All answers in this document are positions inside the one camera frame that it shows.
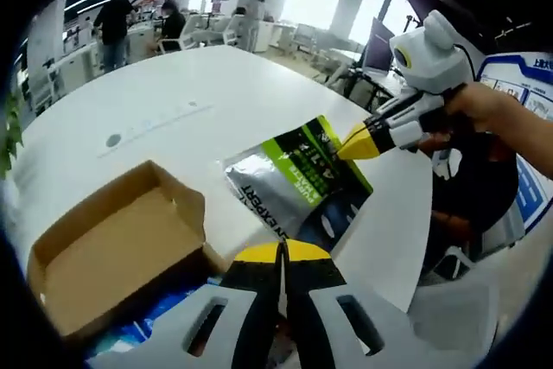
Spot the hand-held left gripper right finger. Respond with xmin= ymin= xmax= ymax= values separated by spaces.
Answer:
xmin=283 ymin=238 xmax=437 ymax=369

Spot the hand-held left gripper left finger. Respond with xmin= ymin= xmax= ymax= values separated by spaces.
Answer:
xmin=86 ymin=241 xmax=286 ymax=369

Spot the blue soft wipes pack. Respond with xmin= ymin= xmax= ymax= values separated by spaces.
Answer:
xmin=86 ymin=276 xmax=217 ymax=361

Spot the silver green soft pouch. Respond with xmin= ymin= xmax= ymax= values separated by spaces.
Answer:
xmin=215 ymin=114 xmax=375 ymax=253

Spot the brown cardboard shoe box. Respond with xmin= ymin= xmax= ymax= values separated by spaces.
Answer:
xmin=27 ymin=159 xmax=231 ymax=340

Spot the person's right hand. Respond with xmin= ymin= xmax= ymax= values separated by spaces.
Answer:
xmin=421 ymin=81 xmax=499 ymax=152

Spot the dark purple monitor screen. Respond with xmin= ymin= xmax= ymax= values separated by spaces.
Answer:
xmin=361 ymin=16 xmax=397 ymax=75

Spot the grey mesh office chair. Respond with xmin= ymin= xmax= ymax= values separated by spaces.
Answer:
xmin=293 ymin=22 xmax=320 ymax=49

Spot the white office chair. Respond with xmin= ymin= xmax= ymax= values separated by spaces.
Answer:
xmin=214 ymin=14 xmax=245 ymax=48
xmin=157 ymin=13 xmax=205 ymax=53

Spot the green potted plant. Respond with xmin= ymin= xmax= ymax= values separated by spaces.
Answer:
xmin=0 ymin=90 xmax=26 ymax=180

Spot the black cable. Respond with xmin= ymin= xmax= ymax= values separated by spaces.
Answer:
xmin=455 ymin=42 xmax=480 ymax=84

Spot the black frame desk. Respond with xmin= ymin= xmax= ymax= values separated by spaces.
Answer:
xmin=344 ymin=67 xmax=408 ymax=113

